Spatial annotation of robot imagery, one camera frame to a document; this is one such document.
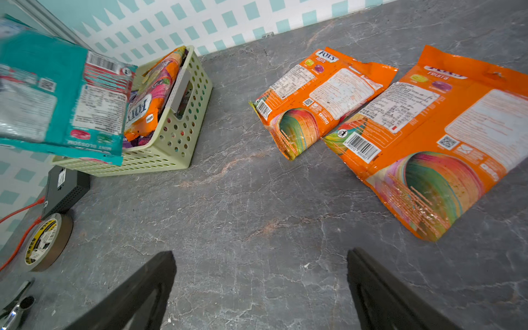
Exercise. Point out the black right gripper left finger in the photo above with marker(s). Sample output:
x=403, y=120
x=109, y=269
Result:
x=138, y=303

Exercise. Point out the black electronics box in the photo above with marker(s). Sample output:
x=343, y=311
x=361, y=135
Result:
x=64, y=189

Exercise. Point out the orange candy bag near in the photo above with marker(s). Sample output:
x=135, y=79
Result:
x=437, y=140

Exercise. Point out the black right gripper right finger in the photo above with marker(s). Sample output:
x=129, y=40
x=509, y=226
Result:
x=384, y=302

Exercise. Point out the metal clamp tool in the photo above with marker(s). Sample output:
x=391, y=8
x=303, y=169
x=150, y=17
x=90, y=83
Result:
x=12, y=314

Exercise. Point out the light green plastic basket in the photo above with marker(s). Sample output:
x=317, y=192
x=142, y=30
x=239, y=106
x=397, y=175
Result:
x=175, y=138

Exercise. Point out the orange candy bag far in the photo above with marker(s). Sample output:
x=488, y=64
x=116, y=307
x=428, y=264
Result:
x=316, y=95

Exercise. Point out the brown tape roll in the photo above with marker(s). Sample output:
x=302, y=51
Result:
x=48, y=242

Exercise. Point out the orange pink fruit candy bag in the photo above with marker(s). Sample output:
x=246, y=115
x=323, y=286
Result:
x=148, y=101

